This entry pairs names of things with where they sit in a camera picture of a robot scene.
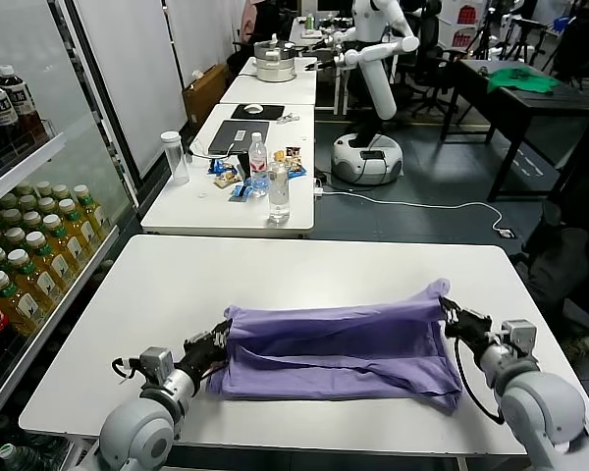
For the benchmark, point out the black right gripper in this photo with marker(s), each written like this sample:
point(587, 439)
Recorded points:
point(468, 328)

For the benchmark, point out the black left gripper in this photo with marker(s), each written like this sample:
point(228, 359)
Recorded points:
point(203, 354)

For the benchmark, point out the purple T-shirt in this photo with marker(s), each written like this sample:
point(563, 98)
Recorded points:
point(324, 363)

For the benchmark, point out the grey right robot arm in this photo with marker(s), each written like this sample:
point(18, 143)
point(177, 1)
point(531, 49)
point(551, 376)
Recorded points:
point(540, 407)

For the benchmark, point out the white humanoid robot arm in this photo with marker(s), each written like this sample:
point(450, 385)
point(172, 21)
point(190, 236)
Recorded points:
point(338, 38)
point(373, 53)

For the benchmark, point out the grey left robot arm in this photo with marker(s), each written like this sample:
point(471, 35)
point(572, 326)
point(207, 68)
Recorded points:
point(142, 427)

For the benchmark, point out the person in black clothes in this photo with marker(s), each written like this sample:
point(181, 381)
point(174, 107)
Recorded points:
point(584, 275)

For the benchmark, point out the white table with snacks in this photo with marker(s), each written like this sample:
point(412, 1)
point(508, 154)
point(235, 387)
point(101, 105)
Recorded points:
point(191, 211)

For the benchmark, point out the blue snack packet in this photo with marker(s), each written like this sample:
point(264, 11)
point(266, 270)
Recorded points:
point(242, 191)
point(219, 166)
point(297, 170)

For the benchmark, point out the clear unlabelled water bottle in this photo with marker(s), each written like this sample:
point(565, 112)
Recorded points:
point(279, 196)

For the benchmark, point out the beige snack packet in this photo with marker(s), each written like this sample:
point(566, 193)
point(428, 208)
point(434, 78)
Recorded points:
point(228, 178)

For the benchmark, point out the red-label water bottle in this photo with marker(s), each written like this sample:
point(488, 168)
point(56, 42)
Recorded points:
point(258, 164)

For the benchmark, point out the white power strip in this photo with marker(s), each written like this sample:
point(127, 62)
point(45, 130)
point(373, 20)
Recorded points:
point(318, 187)

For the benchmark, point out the tall clear cylinder container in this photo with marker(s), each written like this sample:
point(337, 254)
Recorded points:
point(176, 159)

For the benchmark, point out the yellow snack packet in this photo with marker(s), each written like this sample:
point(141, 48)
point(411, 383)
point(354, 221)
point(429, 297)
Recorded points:
point(279, 156)

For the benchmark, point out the colourful printed snack packet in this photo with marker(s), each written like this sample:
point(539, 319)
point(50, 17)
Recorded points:
point(293, 153)

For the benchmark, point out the dark grey laptop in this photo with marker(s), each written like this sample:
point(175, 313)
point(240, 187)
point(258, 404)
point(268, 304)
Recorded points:
point(235, 140)

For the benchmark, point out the black table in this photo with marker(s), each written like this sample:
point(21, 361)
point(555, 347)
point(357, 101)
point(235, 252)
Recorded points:
point(520, 100)

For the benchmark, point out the small metal clip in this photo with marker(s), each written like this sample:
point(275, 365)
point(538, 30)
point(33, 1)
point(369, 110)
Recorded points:
point(288, 118)

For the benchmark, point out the black mouse pad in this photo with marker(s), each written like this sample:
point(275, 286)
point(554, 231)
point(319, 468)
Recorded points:
point(270, 112)

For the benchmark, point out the white wheeled humanoid robot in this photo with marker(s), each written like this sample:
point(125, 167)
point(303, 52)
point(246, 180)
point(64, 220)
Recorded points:
point(378, 88)

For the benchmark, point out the green cloth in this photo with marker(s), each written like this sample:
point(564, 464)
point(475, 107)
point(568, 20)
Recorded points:
point(520, 81)

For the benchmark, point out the brown cardboard box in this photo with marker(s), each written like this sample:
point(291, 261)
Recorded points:
point(203, 95)

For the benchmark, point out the green-cap drink bottle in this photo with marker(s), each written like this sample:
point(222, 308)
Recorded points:
point(12, 455)

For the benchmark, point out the white table with pot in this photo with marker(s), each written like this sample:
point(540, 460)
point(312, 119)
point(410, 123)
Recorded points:
point(275, 93)

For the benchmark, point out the black office chair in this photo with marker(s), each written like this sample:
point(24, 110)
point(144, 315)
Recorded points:
point(429, 54)

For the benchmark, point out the glass-door beverage cabinet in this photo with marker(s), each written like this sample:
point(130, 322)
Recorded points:
point(29, 164)

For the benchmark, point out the silver cooking pot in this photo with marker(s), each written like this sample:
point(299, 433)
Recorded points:
point(275, 69)

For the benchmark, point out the white partition panel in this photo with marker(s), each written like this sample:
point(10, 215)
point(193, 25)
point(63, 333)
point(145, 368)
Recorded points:
point(127, 73)
point(201, 29)

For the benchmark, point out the red-print white cartons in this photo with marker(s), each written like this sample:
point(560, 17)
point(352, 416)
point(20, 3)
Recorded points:
point(464, 22)

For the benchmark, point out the dark tea bottle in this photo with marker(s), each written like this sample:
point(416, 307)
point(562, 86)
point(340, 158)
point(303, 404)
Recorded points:
point(0, 109)
point(19, 98)

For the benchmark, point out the person in pink top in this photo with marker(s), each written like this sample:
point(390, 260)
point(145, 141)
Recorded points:
point(249, 19)

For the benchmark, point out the small green bottle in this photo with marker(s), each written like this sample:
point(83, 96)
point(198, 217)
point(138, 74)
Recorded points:
point(309, 21)

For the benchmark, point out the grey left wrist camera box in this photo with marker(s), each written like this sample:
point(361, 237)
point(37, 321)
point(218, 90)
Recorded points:
point(155, 364)

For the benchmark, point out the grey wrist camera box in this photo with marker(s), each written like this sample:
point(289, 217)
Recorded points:
point(155, 364)
point(520, 337)

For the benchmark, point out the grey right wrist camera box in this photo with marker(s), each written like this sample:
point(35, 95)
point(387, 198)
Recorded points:
point(520, 337)

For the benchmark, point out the black camera tripod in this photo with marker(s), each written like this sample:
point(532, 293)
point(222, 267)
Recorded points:
point(483, 34)

